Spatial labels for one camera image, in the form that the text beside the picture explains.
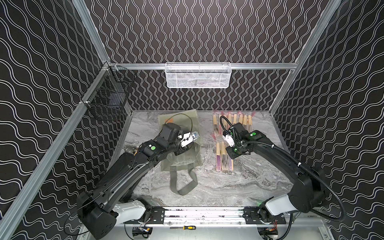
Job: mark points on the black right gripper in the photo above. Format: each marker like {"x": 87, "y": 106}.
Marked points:
{"x": 233, "y": 149}

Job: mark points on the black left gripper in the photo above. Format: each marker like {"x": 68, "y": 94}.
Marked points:
{"x": 182, "y": 147}

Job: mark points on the eleventh bamboo folding fan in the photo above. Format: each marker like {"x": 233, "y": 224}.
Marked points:
{"x": 231, "y": 164}

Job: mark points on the olive green tote bag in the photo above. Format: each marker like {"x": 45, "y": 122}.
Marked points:
{"x": 189, "y": 122}

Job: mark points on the folding fan with pink paper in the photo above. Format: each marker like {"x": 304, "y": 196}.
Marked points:
{"x": 219, "y": 124}

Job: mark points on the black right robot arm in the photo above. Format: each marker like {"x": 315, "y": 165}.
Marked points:
{"x": 309, "y": 187}

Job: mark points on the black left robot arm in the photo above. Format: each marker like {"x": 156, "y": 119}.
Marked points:
{"x": 100, "y": 210}

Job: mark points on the horizontal aluminium back bar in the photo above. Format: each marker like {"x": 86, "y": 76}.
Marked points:
{"x": 195, "y": 65}

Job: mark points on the left aluminium side bar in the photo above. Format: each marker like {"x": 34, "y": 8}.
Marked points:
{"x": 31, "y": 188}

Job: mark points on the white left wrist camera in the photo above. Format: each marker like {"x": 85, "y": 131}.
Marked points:
{"x": 189, "y": 137}

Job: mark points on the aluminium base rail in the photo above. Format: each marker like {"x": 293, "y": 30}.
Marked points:
{"x": 207, "y": 217}

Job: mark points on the white wire mesh basket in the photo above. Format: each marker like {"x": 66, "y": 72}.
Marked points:
{"x": 213, "y": 78}

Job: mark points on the yellow handled screwdriver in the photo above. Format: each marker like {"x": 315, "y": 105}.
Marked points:
{"x": 184, "y": 228}

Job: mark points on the black wire mesh basket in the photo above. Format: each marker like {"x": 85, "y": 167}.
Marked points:
{"x": 109, "y": 101}

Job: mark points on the right aluminium frame post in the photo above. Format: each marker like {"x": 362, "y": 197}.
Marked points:
{"x": 313, "y": 39}

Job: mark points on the aluminium corner frame post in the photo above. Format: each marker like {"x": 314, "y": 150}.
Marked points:
{"x": 91, "y": 29}

